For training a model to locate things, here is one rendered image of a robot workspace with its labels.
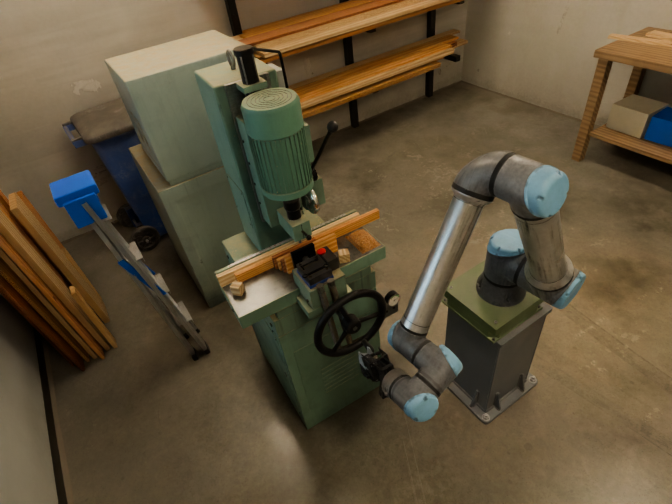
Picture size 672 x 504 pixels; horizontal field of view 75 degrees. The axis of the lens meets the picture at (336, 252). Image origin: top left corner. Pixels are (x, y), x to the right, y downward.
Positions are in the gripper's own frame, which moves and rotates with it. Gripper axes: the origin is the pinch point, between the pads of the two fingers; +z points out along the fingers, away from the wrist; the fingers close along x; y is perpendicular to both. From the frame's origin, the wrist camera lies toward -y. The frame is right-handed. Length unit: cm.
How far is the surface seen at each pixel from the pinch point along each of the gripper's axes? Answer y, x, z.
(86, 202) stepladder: 73, 63, 77
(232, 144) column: 79, 10, 33
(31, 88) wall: 134, 78, 240
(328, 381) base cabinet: -30.1, 6.3, 35.9
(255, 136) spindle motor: 82, 8, 9
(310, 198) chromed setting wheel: 51, -11, 34
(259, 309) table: 27.2, 24.9, 15.3
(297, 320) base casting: 13.8, 13.0, 20.2
